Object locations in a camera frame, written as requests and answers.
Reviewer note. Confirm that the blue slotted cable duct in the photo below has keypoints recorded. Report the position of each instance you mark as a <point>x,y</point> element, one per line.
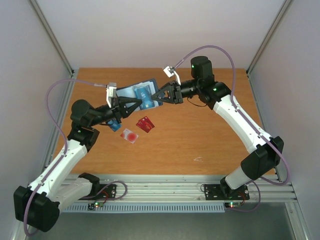
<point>132,208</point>

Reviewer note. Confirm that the white card red circle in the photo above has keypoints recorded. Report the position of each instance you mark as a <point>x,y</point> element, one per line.
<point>129,135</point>

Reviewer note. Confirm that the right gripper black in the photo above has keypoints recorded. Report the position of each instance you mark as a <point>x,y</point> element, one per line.
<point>177,93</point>

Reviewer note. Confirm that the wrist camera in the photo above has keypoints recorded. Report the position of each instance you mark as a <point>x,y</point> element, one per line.
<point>171,72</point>
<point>111,89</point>

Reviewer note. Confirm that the aluminium rail frame front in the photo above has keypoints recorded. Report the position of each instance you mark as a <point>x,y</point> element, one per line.
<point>161,188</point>

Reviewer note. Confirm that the blue card holder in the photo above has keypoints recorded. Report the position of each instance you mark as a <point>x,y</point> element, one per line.
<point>128,91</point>

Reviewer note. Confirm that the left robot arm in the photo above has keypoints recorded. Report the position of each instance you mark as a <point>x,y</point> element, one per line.
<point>40,203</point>

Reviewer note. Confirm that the red VIP card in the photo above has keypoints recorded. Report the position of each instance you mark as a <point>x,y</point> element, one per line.
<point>145,126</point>

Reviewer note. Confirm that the right rear aluminium post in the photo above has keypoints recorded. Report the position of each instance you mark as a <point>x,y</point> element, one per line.
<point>284,8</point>

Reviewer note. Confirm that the right circuit board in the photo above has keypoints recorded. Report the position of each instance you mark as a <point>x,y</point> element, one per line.
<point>233,205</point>

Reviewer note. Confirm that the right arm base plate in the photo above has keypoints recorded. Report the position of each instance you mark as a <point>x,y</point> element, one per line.
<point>214,192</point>

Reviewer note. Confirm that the left circuit board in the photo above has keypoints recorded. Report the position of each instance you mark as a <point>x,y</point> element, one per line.
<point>95,206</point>

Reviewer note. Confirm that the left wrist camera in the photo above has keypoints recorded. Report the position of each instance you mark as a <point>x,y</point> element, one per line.
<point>111,89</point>

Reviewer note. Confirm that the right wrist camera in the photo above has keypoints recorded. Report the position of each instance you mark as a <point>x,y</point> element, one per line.
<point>171,72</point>

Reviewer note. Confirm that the small blue card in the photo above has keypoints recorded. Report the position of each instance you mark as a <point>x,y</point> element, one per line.
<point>114,125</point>

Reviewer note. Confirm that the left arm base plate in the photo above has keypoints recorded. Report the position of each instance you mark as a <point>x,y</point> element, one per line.
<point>109,192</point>

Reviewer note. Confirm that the left rear aluminium post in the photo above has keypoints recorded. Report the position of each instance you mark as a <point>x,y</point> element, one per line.
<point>47,28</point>

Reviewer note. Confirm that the blue VIP card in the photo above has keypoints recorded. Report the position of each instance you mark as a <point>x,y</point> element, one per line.
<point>144,93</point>

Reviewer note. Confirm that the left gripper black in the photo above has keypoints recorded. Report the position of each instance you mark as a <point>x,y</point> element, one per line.
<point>120,109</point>

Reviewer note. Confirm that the circuit board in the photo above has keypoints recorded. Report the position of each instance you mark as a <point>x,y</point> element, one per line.
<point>233,205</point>
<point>95,206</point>

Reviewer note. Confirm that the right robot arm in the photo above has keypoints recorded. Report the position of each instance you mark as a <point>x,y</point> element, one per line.
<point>263,149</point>

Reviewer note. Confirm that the aluminium post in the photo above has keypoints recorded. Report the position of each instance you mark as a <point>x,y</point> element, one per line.
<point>47,28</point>
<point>284,8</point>

